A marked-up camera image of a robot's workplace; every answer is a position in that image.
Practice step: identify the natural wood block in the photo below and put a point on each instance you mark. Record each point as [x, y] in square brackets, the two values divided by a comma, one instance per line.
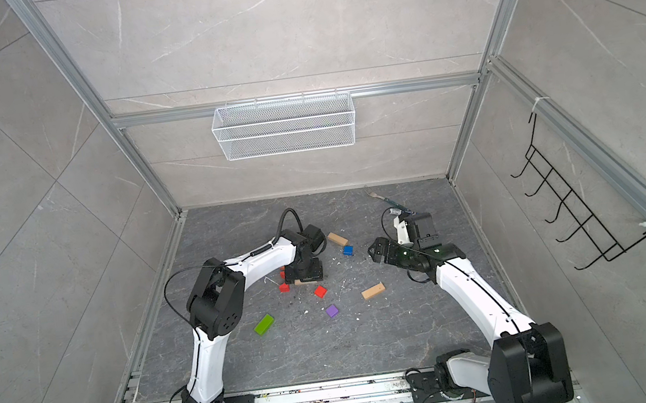
[338, 239]
[305, 282]
[373, 291]

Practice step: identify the black wire hook rack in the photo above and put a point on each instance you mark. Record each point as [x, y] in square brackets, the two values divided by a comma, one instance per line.
[570, 202]

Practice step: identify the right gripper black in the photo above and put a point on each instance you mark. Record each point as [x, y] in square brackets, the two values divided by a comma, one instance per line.
[392, 253]

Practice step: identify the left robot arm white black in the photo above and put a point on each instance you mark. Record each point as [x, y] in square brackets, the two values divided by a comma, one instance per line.
[216, 302]

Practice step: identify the blue small cube block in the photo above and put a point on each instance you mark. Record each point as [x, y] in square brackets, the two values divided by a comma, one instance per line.
[348, 250]

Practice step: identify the green rectangular block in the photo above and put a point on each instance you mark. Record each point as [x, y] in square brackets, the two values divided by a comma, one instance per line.
[264, 325]

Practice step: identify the white wire mesh basket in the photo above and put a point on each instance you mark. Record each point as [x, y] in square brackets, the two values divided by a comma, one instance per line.
[260, 129]

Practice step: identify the purple small block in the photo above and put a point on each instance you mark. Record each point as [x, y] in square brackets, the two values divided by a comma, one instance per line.
[332, 311]

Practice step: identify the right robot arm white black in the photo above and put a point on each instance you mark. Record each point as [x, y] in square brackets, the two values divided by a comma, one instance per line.
[528, 361]

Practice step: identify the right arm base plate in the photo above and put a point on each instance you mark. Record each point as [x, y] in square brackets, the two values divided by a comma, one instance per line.
[425, 387]

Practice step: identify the small red cube block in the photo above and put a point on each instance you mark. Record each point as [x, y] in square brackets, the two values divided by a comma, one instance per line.
[320, 291]

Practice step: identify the red arch wood block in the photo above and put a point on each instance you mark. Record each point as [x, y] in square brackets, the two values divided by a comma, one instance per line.
[284, 287]

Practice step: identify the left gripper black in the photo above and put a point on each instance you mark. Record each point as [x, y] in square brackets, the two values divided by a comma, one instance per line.
[295, 274]

